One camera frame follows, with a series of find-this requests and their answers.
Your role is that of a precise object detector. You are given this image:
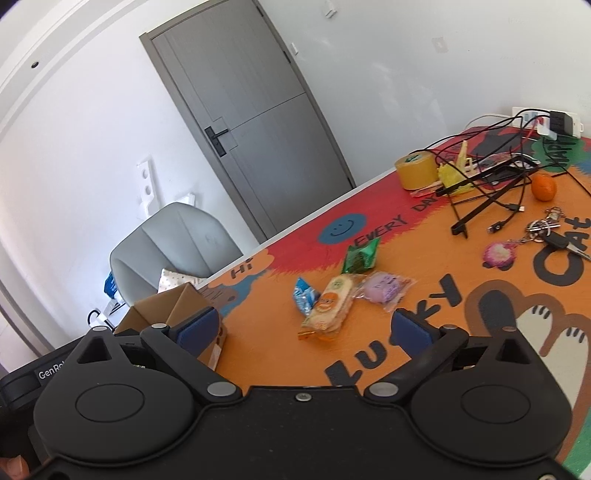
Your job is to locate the cardboard box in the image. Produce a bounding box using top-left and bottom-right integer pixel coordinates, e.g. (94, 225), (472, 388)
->
(113, 281), (228, 370)

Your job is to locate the black usb cable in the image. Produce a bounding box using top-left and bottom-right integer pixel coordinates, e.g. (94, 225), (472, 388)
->
(487, 117), (572, 234)
(409, 115), (555, 214)

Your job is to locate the black door handle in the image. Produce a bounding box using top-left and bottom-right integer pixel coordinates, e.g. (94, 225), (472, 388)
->
(204, 126), (230, 158)

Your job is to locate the purple snack packet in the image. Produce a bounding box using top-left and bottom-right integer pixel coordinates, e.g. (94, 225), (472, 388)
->
(360, 271), (414, 311)

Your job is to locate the black wire stand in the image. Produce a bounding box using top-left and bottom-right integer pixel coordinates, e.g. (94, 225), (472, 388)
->
(450, 154), (542, 239)

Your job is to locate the orange label biscuit packet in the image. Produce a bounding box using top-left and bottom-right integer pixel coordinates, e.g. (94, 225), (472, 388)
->
(298, 273), (365, 343)

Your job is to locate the grey armchair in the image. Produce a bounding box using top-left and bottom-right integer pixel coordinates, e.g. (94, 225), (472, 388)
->
(109, 202), (244, 305)

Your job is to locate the orange tangerine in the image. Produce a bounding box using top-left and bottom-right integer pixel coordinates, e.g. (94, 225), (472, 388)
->
(531, 174), (557, 203)

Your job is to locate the person's left hand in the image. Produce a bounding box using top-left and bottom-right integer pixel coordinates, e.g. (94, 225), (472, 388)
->
(0, 455), (29, 480)

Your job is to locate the colourful printed table mat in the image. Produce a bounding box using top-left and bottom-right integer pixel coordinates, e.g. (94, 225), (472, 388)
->
(203, 134), (591, 480)

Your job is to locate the pink keychain charm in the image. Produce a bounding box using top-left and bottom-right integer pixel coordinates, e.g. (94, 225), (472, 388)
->
(483, 241), (516, 270)

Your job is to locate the key bunch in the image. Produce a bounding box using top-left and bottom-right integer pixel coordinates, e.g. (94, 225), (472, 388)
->
(525, 208), (591, 262)

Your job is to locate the patterned white cushion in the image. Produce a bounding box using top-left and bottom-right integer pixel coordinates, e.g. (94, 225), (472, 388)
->
(158, 268), (208, 294)

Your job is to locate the yellow tape roll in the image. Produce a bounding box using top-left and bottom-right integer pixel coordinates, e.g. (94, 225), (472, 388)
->
(394, 153), (439, 190)

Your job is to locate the blue snack packet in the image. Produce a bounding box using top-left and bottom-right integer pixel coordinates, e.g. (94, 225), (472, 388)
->
(293, 277), (322, 317)

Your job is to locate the grey door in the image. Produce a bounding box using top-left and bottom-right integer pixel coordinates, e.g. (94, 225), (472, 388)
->
(140, 0), (356, 243)

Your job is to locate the dark green snack packet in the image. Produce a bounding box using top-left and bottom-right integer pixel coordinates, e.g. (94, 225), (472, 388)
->
(341, 240), (382, 276)

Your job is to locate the yellow toy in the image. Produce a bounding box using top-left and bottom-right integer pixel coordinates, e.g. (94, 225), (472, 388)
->
(436, 138), (477, 195)

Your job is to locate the black charger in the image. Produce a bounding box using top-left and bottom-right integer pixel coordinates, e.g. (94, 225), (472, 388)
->
(549, 111), (574, 136)

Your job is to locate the white power strip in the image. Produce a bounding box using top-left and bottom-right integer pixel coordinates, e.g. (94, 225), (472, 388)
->
(512, 107), (581, 138)

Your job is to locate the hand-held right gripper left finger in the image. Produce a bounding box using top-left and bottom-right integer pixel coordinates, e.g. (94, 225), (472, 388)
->
(65, 307), (241, 404)

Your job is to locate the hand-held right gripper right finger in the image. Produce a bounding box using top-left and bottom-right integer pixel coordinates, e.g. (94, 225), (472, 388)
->
(365, 309), (548, 403)

